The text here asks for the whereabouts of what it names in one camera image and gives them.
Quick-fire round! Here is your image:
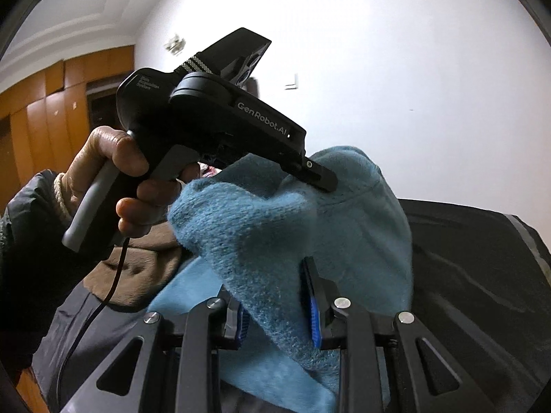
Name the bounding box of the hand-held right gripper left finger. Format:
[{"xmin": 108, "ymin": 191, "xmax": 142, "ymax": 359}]
[{"xmin": 60, "ymin": 296, "xmax": 251, "ymax": 413}]

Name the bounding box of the orange wooden wardrobe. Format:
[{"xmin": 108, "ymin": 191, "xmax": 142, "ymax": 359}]
[{"xmin": 0, "ymin": 45, "xmax": 136, "ymax": 190}]

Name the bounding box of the blue knit sweater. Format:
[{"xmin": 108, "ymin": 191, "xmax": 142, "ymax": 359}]
[{"xmin": 148, "ymin": 145, "xmax": 416, "ymax": 413}]

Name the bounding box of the person's left forearm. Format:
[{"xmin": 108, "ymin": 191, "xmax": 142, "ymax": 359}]
[{"xmin": 0, "ymin": 169, "xmax": 93, "ymax": 293}]

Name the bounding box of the brown fleece garment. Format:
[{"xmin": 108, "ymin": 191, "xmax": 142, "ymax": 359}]
[{"xmin": 82, "ymin": 219, "xmax": 186, "ymax": 310}]

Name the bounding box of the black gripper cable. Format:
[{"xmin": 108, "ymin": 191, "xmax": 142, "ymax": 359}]
[{"xmin": 56, "ymin": 236, "xmax": 128, "ymax": 401}]

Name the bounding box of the person's left hand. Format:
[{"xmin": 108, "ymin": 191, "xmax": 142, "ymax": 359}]
[{"xmin": 54, "ymin": 126, "xmax": 201, "ymax": 238}]

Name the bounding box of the wall light fixture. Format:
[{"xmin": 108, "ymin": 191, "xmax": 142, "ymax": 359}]
[{"xmin": 166, "ymin": 33, "xmax": 187, "ymax": 55}]

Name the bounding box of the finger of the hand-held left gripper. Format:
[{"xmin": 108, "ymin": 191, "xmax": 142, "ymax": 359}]
[{"xmin": 282, "ymin": 155, "xmax": 339, "ymax": 193}]

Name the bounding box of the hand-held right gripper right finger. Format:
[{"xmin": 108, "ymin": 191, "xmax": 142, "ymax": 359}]
[{"xmin": 300, "ymin": 257, "xmax": 478, "ymax": 413}]

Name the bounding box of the dark glass door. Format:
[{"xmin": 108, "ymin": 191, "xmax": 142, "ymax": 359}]
[{"xmin": 86, "ymin": 75, "xmax": 134, "ymax": 147}]

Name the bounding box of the black cloth cover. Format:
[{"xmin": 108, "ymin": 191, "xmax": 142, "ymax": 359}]
[{"xmin": 32, "ymin": 198, "xmax": 551, "ymax": 413}]

